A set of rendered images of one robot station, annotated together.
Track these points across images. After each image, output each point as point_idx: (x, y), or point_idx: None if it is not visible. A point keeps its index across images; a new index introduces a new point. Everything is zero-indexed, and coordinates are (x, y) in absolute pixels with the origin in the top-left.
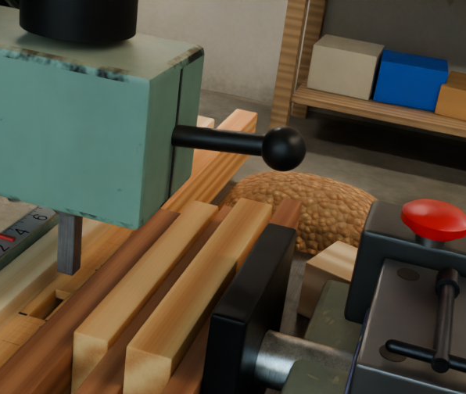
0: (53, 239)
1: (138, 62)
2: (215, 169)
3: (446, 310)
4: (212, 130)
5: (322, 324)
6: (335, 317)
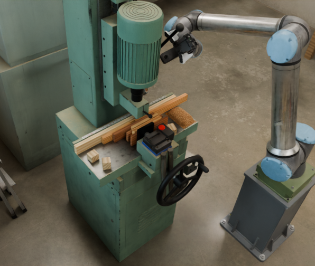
0: None
1: (138, 105)
2: (170, 105)
3: (153, 135)
4: (145, 112)
5: None
6: None
